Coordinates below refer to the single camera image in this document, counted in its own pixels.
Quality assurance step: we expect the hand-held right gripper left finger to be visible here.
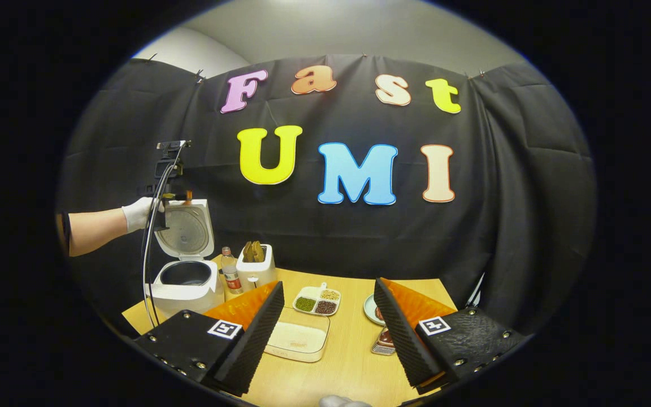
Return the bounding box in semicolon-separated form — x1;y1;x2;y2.
133;281;285;396

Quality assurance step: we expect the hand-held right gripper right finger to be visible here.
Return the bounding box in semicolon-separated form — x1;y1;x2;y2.
374;277;530;396

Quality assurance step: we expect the metal chopstick holder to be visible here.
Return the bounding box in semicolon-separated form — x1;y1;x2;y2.
371;326;397;357

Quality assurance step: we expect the clear box of rice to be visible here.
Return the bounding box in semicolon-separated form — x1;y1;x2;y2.
263;322;331;363

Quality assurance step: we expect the white rice cooker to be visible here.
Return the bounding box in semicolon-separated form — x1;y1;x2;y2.
145;199;226;318

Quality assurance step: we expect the green plate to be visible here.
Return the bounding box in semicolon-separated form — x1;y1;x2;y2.
363;294;386;327

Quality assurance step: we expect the white toaster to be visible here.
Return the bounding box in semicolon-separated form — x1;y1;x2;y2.
236;244;278;292

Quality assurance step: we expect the clear bottle with red label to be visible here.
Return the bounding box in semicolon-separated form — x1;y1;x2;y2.
221;246;244;296

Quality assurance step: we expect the white divided dish of beans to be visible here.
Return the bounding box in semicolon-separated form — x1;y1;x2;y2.
293;282;342;317

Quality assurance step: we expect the black backdrop cloth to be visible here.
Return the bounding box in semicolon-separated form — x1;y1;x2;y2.
57;54;596;335

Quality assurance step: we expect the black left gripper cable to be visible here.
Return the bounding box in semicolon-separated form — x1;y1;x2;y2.
141;146;186;330

